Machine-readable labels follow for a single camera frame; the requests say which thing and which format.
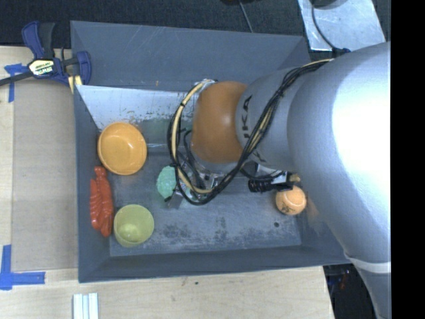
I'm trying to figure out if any grey metal bin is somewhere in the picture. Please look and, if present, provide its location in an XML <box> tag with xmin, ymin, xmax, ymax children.
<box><xmin>69</xmin><ymin>20</ymin><xmax>351</xmax><ymax>284</ymax></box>

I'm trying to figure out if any orange bowl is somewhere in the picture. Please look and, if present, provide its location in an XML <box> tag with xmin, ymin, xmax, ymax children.
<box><xmin>96</xmin><ymin>121</ymin><xmax>148</xmax><ymax>176</ymax></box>

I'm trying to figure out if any orange ball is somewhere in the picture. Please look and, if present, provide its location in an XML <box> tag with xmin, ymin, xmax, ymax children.
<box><xmin>274</xmin><ymin>185</ymin><xmax>307</xmax><ymax>216</ymax></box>

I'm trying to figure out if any red-orange toy lobster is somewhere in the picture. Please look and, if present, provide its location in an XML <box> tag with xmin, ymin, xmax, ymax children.
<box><xmin>89</xmin><ymin>165</ymin><xmax>115</xmax><ymax>239</ymax></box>

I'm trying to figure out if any pale grey metal gripper finger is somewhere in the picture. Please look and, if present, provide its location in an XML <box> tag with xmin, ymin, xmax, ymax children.
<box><xmin>167</xmin><ymin>193</ymin><xmax>184</xmax><ymax>209</ymax></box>

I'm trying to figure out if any pale green sponge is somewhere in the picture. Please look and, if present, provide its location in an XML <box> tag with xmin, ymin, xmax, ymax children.
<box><xmin>155</xmin><ymin>165</ymin><xmax>179</xmax><ymax>199</ymax></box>

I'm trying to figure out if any yellow-green cup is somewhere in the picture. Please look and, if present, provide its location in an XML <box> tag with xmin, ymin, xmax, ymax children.
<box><xmin>113</xmin><ymin>203</ymin><xmax>155</xmax><ymax>249</ymax></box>

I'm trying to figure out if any pale wood flat board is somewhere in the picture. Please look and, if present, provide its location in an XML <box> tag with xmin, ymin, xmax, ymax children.
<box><xmin>11</xmin><ymin>77</ymin><xmax>80</xmax><ymax>272</ymax></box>

